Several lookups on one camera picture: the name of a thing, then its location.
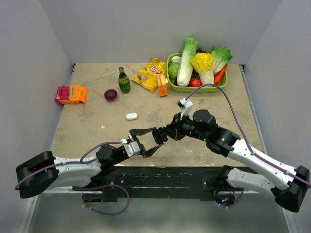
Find round green cabbage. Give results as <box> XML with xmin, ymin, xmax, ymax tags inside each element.
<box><xmin>168</xmin><ymin>62</ymin><xmax>180</xmax><ymax>80</ymax></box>

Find green plastic basket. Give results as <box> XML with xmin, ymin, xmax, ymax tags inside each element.
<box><xmin>166</xmin><ymin>52</ymin><xmax>228</xmax><ymax>94</ymax></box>

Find orange juice carton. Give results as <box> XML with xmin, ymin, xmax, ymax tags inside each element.
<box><xmin>157</xmin><ymin>75</ymin><xmax>168</xmax><ymax>98</ymax></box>

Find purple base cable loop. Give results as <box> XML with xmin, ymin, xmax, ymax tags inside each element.
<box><xmin>77</xmin><ymin>183</ymin><xmax>130</xmax><ymax>216</ymax></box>

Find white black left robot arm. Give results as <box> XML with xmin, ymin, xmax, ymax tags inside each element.
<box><xmin>15</xmin><ymin>128</ymin><xmax>168</xmax><ymax>199</ymax></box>

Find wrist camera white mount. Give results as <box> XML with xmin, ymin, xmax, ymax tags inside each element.
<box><xmin>120</xmin><ymin>138</ymin><xmax>141</xmax><ymax>158</ymax></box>
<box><xmin>177</xmin><ymin>98</ymin><xmax>193</xmax><ymax>120</ymax></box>

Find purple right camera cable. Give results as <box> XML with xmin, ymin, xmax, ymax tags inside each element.
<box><xmin>186</xmin><ymin>83</ymin><xmax>311</xmax><ymax>187</ymax></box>

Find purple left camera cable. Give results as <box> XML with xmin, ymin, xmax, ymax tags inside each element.
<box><xmin>14</xmin><ymin>141</ymin><xmax>124</xmax><ymax>191</ymax></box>

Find purple camera cable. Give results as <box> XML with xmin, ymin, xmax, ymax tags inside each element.
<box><xmin>186</xmin><ymin>83</ymin><xmax>311</xmax><ymax>187</ymax></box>
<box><xmin>14</xmin><ymin>141</ymin><xmax>124</xmax><ymax>191</ymax></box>

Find yellow Lays chips bag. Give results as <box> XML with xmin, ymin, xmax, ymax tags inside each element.
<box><xmin>131</xmin><ymin>56</ymin><xmax>167</xmax><ymax>93</ymax></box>

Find long napa cabbage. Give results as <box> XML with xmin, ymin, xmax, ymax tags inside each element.
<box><xmin>177</xmin><ymin>37</ymin><xmax>198</xmax><ymax>87</ymax></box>

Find orange carrot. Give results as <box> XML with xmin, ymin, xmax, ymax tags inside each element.
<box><xmin>214</xmin><ymin>64</ymin><xmax>228</xmax><ymax>84</ymax></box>

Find pink orange snack box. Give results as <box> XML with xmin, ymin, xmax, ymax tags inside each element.
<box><xmin>55</xmin><ymin>85</ymin><xmax>87</xmax><ymax>105</ymax></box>

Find green leaf lettuce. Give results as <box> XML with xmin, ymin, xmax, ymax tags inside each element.
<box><xmin>211</xmin><ymin>46</ymin><xmax>233</xmax><ymax>75</ymax></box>

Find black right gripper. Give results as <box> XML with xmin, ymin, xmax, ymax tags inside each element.
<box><xmin>162</xmin><ymin>111</ymin><xmax>209</xmax><ymax>141</ymax></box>

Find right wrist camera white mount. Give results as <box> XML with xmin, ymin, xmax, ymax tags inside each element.
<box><xmin>177</xmin><ymin>98</ymin><xmax>193</xmax><ymax>120</ymax></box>

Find green glass bottle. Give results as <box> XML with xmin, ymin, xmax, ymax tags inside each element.
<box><xmin>118</xmin><ymin>67</ymin><xmax>131</xmax><ymax>94</ymax></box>

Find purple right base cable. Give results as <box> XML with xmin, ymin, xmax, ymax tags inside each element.
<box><xmin>217</xmin><ymin>186</ymin><xmax>245</xmax><ymax>209</ymax></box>

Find black earbud charging case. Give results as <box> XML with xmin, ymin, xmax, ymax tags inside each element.
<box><xmin>152</xmin><ymin>127</ymin><xmax>168</xmax><ymax>145</ymax></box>

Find dark purple grapes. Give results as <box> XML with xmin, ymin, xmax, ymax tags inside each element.
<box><xmin>197</xmin><ymin>48</ymin><xmax>207</xmax><ymax>53</ymax></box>

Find yellow leaf cabbage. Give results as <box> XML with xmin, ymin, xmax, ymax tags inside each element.
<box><xmin>190</xmin><ymin>52</ymin><xmax>214</xmax><ymax>84</ymax></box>

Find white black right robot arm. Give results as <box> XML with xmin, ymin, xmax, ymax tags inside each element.
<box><xmin>160</xmin><ymin>110</ymin><xmax>310</xmax><ymax>213</ymax></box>

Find red onion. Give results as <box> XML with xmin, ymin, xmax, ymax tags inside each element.
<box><xmin>104</xmin><ymin>89</ymin><xmax>118</xmax><ymax>101</ymax></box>

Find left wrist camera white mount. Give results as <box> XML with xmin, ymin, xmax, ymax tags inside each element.
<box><xmin>120</xmin><ymin>138</ymin><xmax>141</xmax><ymax>158</ymax></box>

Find white earbud charging case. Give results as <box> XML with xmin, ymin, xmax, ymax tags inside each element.
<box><xmin>125</xmin><ymin>113</ymin><xmax>138</xmax><ymax>121</ymax></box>

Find red apple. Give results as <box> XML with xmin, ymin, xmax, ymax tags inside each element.
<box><xmin>188</xmin><ymin>78</ymin><xmax>202</xmax><ymax>87</ymax></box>

